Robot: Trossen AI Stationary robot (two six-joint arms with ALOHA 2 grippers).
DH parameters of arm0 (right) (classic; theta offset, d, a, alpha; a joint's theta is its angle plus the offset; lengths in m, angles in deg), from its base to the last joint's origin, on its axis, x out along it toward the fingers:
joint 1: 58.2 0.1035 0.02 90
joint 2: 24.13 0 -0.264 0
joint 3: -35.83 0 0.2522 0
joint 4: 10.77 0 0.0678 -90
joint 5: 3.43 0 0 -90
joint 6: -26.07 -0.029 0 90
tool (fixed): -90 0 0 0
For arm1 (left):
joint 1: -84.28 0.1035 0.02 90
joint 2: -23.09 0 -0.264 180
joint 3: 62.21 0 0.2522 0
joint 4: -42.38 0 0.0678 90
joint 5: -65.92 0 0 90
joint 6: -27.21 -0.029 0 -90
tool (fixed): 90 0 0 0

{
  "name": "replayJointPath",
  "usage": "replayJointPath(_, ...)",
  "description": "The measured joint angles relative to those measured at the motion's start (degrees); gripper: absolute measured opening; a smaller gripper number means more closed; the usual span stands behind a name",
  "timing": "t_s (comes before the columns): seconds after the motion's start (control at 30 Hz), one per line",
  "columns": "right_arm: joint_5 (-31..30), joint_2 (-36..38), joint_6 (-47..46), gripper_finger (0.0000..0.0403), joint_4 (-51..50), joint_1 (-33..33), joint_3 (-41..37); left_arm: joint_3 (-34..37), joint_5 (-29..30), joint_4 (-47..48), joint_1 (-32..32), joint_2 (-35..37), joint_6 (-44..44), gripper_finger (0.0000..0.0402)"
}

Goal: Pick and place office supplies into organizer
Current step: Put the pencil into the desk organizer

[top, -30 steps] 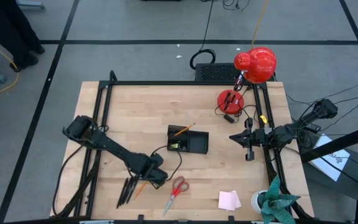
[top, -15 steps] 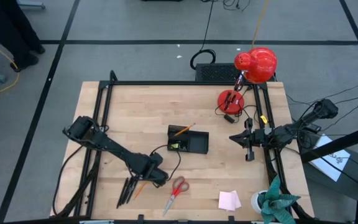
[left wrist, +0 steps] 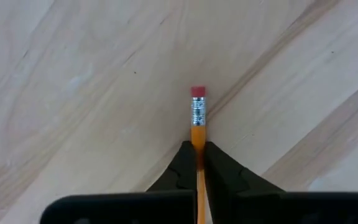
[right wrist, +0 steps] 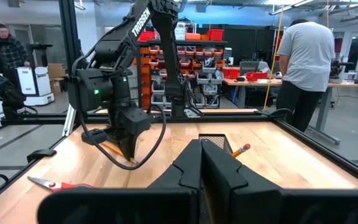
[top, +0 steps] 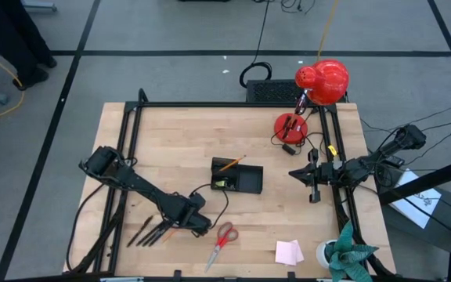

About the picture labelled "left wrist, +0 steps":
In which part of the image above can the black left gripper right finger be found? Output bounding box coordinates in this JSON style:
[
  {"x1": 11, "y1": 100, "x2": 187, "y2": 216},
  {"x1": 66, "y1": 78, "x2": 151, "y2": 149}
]
[{"x1": 203, "y1": 141, "x2": 358, "y2": 224}]

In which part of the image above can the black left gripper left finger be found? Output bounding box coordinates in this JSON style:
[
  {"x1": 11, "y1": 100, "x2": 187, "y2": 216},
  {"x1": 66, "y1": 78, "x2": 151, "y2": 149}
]
[{"x1": 40, "y1": 140, "x2": 198, "y2": 224}]

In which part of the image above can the yellow pencil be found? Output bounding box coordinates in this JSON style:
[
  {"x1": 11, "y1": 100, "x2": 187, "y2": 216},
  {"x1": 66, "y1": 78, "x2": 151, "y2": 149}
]
[{"x1": 190, "y1": 86, "x2": 208, "y2": 224}]

